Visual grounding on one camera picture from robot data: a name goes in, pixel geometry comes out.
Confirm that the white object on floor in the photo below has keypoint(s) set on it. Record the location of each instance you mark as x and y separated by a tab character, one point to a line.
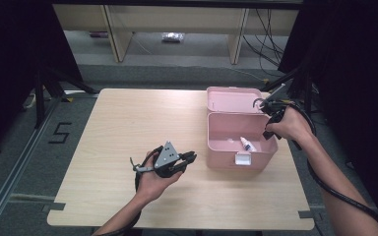
29	101

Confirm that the person's right hand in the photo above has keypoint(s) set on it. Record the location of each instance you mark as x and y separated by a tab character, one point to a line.
292	126

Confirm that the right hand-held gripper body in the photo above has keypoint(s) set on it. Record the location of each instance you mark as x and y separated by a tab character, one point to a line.
274	106

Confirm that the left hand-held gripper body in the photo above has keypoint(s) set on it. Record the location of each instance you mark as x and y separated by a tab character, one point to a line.
166	155

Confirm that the beige wooden desk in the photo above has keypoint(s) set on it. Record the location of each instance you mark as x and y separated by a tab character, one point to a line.
177	19

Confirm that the small white dropper bottle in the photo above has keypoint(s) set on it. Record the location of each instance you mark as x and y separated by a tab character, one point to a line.
247	144

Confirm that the aluminium floor rail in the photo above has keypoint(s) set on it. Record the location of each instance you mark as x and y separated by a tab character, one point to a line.
13	170

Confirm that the person's left hand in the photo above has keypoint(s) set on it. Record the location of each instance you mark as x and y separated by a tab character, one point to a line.
152	187

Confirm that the pink plastic storage box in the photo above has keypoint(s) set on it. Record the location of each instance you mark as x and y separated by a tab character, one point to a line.
233	124

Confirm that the black curtain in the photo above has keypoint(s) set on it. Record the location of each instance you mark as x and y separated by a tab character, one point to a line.
13	49
357	65

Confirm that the black tape strip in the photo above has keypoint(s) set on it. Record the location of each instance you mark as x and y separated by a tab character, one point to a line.
54	206
305	214

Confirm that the yellow black tape piece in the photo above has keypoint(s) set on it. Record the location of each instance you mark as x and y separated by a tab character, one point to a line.
67	99

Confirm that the clear plastic bag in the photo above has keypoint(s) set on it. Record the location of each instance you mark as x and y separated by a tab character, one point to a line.
173	36

